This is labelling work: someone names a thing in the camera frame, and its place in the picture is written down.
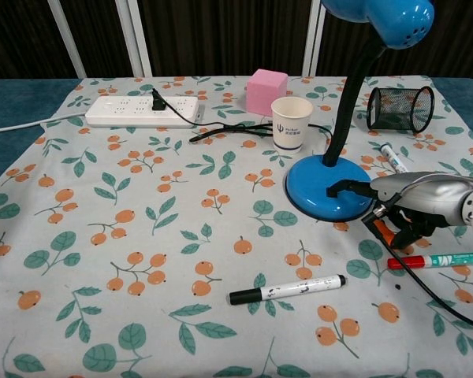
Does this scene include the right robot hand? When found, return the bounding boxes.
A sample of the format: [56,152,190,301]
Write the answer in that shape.
[326,171,473,249]

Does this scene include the black capped whiteboard marker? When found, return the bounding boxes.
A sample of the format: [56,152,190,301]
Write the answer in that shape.
[229,274,347,306]

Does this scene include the pink foam cube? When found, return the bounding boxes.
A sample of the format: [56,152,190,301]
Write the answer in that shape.
[246,69,289,118]

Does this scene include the blue desk lamp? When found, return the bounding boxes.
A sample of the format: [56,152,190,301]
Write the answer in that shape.
[285,0,437,221]

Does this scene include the floral patterned tablecloth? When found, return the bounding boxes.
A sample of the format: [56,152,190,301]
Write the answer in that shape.
[0,76,473,378]

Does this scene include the grey hand cable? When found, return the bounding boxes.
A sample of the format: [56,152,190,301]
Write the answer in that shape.
[393,172,473,200]

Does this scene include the teal table cover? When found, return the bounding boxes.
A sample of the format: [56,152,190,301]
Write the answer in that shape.
[0,76,473,194]

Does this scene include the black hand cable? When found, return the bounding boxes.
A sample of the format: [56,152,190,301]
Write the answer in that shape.
[361,208,473,331]

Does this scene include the white frame post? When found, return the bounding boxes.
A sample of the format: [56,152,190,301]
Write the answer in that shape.
[116,0,155,78]
[47,0,88,79]
[301,0,327,78]

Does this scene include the black power cable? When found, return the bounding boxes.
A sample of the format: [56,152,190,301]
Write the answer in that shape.
[150,88,340,145]

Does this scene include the white power strip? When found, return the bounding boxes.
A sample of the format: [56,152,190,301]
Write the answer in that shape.
[84,95,204,129]

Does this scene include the white paper cup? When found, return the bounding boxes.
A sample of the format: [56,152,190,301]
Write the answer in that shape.
[270,97,315,154]

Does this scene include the blue capped whiteboard marker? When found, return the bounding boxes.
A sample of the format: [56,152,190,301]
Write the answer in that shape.
[379,142,409,174]

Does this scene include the red capped green marker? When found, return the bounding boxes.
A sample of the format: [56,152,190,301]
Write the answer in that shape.
[386,251,473,271]

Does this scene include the black mesh pen holder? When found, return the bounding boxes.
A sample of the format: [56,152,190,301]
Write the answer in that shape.
[366,85,435,133]

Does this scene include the white power strip cable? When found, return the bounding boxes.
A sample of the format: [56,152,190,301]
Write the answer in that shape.
[0,112,88,135]

